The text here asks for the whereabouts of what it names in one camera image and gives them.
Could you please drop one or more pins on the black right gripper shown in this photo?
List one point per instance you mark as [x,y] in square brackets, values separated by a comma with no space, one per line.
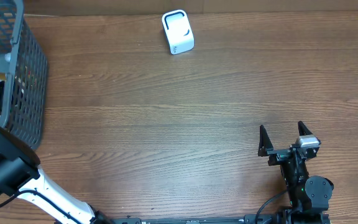
[278,155]

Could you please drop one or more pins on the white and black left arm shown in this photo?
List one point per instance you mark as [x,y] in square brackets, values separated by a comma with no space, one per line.
[21,175]

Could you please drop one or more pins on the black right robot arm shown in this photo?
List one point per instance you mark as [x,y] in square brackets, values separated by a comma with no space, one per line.
[309,195]

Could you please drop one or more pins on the white barcode scanner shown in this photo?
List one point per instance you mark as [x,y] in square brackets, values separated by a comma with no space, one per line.
[178,31]

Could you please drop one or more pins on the grey plastic mesh basket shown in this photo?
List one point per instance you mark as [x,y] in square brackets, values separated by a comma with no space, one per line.
[23,76]

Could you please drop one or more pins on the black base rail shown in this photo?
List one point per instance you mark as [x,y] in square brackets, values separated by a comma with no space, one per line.
[247,219]

